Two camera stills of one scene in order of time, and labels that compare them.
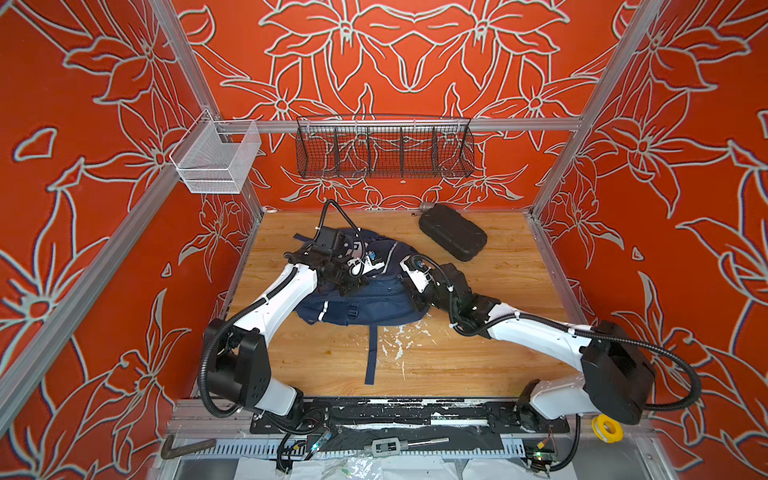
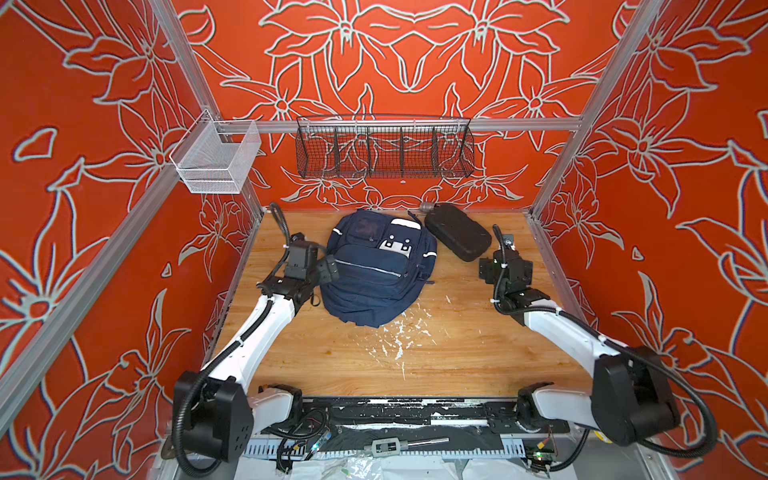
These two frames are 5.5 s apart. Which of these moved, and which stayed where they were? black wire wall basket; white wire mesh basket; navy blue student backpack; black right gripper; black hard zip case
Moved: black right gripper; navy blue student backpack
Stayed: black wire wall basket; white wire mesh basket; black hard zip case
